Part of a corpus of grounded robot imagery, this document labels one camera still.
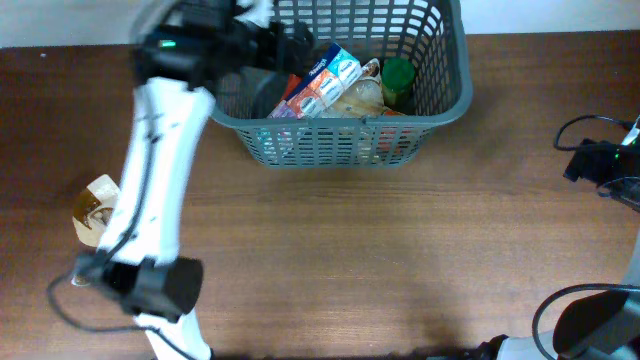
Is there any grey plastic shopping basket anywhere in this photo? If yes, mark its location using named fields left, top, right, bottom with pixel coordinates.
left=212, top=0, right=473, bottom=168

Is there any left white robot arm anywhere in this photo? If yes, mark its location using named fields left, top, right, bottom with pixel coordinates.
left=72, top=1, right=314, bottom=359

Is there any brown white snack bag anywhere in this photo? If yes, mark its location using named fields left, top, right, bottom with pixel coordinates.
left=72, top=174, right=120, bottom=247

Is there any red spaghetti packet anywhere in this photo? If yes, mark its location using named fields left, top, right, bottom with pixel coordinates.
left=279, top=73, right=414, bottom=151

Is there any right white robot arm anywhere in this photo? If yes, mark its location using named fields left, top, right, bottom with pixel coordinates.
left=466, top=138, right=639, bottom=359

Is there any green lid spice jar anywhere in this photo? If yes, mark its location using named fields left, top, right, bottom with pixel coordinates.
left=381, top=57, right=416, bottom=108

